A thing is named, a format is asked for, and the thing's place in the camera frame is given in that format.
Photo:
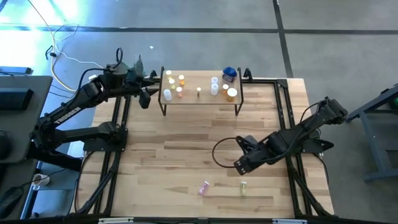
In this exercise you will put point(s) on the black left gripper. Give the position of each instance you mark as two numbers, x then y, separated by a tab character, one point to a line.
136	82

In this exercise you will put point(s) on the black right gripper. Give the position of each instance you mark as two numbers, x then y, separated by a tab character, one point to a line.
264	151

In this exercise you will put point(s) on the opaque white bottle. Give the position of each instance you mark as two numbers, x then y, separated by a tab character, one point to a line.
168	95

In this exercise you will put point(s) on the small green-yellow bottle white cap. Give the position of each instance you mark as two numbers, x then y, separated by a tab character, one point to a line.
171	81

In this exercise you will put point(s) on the small yellow bottle white cap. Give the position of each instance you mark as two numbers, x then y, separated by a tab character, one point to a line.
168	73

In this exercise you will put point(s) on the small pink bottle white cap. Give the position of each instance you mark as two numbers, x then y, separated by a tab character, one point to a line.
179	91

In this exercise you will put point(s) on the small orange bottle white cap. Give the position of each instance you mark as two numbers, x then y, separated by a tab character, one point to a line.
181	78
225	88

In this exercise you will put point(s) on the yellow translucent pill bottle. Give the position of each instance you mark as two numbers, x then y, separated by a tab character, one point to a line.
243	188

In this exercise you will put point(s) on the slim small vial white cap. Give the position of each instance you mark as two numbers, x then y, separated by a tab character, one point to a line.
198	91

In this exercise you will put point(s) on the large orange bottle white cap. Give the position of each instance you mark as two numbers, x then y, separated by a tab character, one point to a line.
232	94

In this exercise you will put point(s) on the pink translucent pill bottle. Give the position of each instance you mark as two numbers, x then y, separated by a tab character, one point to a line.
203	187

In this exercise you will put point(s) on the clear jar blue lid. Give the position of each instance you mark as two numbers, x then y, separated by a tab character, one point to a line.
229	74

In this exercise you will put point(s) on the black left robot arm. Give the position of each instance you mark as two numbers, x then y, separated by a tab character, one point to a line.
66	113

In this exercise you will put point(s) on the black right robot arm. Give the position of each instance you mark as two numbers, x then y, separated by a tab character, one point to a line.
298	132

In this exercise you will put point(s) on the potted snake plant white pot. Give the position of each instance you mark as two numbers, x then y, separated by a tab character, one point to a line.
139	63

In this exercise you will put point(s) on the black desk support beam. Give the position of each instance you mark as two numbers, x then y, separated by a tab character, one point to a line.
53	158

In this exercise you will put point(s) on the dark blue metal stand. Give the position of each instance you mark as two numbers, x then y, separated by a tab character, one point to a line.
371	143

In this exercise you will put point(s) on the black box device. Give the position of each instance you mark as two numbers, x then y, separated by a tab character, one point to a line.
15	99

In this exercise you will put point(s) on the flat black device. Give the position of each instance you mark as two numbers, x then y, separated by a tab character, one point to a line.
15	70

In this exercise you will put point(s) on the dark grey desk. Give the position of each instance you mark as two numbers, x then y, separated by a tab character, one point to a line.
15	174
18	124

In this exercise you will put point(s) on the white mug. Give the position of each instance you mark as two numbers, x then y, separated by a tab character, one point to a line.
40	180

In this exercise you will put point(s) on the black computer mouse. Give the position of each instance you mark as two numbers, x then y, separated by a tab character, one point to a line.
9	199

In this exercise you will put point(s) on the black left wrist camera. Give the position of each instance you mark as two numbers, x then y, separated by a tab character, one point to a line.
145	99

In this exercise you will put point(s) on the wooden shelf black metal frame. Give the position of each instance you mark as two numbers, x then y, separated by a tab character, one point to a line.
192	77

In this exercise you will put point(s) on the black aluminium rig frame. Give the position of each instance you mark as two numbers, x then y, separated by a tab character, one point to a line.
264	81

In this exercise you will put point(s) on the silver metal bracket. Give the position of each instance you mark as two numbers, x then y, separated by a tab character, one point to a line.
116	220
289	221

